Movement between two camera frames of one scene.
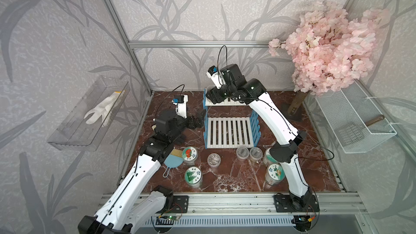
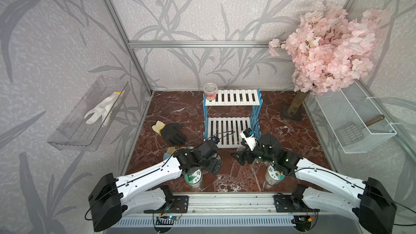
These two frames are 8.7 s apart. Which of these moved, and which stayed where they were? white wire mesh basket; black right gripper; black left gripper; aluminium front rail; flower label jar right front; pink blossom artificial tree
Moved: black left gripper; black right gripper
Stayed: white wire mesh basket; pink blossom artificial tree; flower label jar right front; aluminium front rail
